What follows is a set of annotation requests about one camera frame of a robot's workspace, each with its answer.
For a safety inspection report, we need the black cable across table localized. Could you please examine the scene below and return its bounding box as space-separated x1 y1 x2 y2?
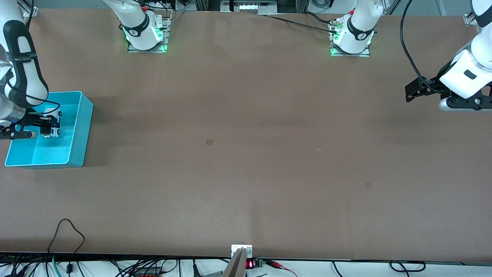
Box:
265 12 341 34

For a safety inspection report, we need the turquoise plastic bin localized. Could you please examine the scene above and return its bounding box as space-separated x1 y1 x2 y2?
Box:
5 91 94 169

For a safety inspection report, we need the grey aluminium bar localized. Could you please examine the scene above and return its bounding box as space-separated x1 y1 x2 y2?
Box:
222 247 247 277

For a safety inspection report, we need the white jeep toy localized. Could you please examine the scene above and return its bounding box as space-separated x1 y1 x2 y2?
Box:
40 110 63 139

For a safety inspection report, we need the coiled black cable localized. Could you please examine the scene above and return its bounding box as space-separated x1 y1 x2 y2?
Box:
390 260 426 273

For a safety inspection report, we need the red clip lead wire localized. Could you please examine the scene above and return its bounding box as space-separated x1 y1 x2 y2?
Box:
264 259 298 277

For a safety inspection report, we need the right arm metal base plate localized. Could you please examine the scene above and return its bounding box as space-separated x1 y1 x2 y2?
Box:
128 11 171 53

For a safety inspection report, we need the thin black looped cable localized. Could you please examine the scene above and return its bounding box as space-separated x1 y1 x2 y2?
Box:
47 219 86 274

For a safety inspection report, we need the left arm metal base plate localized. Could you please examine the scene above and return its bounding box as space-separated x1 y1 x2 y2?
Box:
330 17 371 57

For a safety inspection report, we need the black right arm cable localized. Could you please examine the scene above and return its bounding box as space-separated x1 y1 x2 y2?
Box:
6 79 61 116

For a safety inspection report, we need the white metal bracket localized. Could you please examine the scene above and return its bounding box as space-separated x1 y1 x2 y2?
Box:
231 244 253 258

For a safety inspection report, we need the silver control box with lights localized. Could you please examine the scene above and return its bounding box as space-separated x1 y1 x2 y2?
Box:
220 0 278 15

